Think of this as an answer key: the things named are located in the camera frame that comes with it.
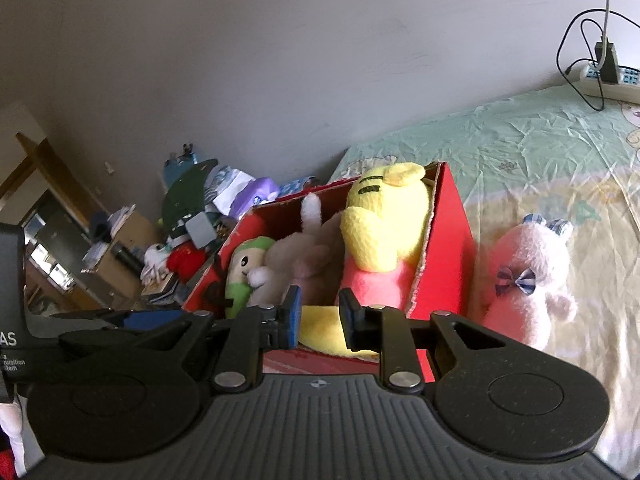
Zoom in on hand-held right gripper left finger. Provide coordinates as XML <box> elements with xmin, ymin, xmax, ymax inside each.
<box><xmin>135</xmin><ymin>285</ymin><xmax>303</xmax><ymax>395</ymax></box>

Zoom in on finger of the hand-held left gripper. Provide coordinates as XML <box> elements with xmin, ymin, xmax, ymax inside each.
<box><xmin>59</xmin><ymin>329</ymin><xmax>171</xmax><ymax>357</ymax></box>
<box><xmin>50</xmin><ymin>309</ymin><xmax>187</xmax><ymax>333</ymax></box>

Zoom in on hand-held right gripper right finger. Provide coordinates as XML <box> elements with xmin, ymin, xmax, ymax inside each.
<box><xmin>338</xmin><ymin>287</ymin><xmax>506</xmax><ymax>393</ymax></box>

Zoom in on white plush rabbit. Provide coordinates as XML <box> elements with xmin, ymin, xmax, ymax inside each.
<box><xmin>246</xmin><ymin>193</ymin><xmax>347</xmax><ymax>309</ymax></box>

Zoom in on red cardboard box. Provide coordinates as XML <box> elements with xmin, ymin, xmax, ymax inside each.
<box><xmin>181</xmin><ymin>161</ymin><xmax>477</xmax><ymax>386</ymax></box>

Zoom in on white cloth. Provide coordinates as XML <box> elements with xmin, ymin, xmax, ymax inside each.
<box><xmin>141</xmin><ymin>244</ymin><xmax>173</xmax><ymax>281</ymax></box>

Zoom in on black bottle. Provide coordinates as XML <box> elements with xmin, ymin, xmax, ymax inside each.
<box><xmin>111</xmin><ymin>241</ymin><xmax>146</xmax><ymax>276</ymax></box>

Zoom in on red cloth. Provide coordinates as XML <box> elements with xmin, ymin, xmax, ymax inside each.
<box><xmin>166</xmin><ymin>247</ymin><xmax>207</xmax><ymax>283</ymax></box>

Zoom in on green hat plush doll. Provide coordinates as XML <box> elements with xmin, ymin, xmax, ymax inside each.
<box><xmin>224</xmin><ymin>236</ymin><xmax>277</xmax><ymax>320</ymax></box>

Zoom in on wooden cabinet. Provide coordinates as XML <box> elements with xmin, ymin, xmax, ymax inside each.
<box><xmin>0</xmin><ymin>132</ymin><xmax>166</xmax><ymax>313</ymax></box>

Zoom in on yellow plush toy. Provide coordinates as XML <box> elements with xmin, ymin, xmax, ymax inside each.
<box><xmin>299</xmin><ymin>162</ymin><xmax>437</xmax><ymax>361</ymax></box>

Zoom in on grey card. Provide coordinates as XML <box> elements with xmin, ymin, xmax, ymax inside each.
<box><xmin>186</xmin><ymin>211</ymin><xmax>215</xmax><ymax>248</ymax></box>

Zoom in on person's clothing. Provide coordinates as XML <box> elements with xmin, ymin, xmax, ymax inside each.
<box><xmin>0</xmin><ymin>400</ymin><xmax>31</xmax><ymax>480</ymax></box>

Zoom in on dark green board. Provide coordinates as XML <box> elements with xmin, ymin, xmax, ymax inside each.
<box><xmin>160</xmin><ymin>159</ymin><xmax>219</xmax><ymax>233</ymax></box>

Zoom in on purple tissue pack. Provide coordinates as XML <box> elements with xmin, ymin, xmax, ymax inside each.
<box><xmin>215</xmin><ymin>176</ymin><xmax>281</xmax><ymax>221</ymax></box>

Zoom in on blue printed package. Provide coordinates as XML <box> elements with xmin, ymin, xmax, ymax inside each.
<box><xmin>277</xmin><ymin>176</ymin><xmax>321</xmax><ymax>198</ymax></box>

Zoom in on blue plastic item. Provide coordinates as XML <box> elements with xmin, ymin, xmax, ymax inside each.
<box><xmin>163</xmin><ymin>144</ymin><xmax>199</xmax><ymax>191</ymax></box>

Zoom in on pink plush bear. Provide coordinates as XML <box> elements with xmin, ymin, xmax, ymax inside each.
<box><xmin>481</xmin><ymin>213</ymin><xmax>579</xmax><ymax>352</ymax></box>

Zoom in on green printed bed sheet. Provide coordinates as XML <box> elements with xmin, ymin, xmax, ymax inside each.
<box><xmin>327</xmin><ymin>82</ymin><xmax>640</xmax><ymax>476</ymax></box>

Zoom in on white power strip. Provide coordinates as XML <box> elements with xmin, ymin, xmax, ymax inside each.
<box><xmin>577</xmin><ymin>62</ymin><xmax>640</xmax><ymax>102</ymax></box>

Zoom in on black charger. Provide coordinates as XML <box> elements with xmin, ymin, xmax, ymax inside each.
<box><xmin>594</xmin><ymin>40</ymin><xmax>621</xmax><ymax>84</ymax></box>

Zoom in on grey cable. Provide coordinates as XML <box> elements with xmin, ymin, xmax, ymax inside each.
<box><xmin>600</xmin><ymin>0</ymin><xmax>613</xmax><ymax>61</ymax></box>

